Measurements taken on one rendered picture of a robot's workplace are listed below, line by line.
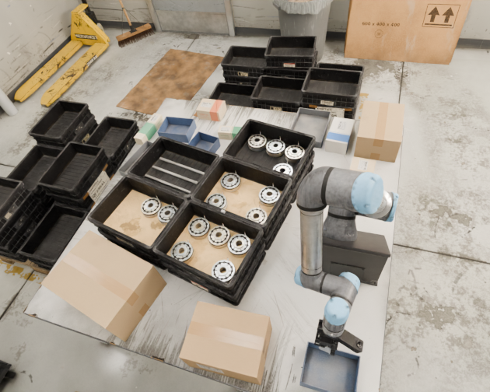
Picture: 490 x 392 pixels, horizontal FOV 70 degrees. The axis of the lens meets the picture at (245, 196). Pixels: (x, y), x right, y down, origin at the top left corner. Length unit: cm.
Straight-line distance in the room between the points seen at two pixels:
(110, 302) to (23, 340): 137
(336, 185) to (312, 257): 31
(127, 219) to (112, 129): 141
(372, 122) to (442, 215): 106
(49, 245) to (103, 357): 84
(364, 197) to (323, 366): 78
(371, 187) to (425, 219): 180
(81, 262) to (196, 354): 67
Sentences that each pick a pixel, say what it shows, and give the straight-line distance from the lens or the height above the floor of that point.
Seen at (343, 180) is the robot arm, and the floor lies 144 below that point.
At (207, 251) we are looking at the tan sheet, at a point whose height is 83.
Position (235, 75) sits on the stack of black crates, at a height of 38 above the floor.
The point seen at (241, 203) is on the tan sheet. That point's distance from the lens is 173.
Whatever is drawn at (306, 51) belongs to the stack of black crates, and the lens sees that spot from 329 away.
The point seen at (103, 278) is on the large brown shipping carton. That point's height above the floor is 90.
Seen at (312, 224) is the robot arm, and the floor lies 126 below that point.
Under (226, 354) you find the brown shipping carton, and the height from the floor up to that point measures 86.
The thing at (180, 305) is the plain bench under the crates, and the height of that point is 70.
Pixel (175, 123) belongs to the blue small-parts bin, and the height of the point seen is 72.
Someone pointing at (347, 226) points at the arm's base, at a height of 98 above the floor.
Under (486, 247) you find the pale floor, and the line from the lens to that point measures 282.
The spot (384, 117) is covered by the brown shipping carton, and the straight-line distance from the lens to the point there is 211.
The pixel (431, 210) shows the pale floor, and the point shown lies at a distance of 285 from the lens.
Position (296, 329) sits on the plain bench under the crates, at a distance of 159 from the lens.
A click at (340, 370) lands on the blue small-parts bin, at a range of 156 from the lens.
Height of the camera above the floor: 223
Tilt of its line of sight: 53 degrees down
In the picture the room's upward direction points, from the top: 12 degrees counter-clockwise
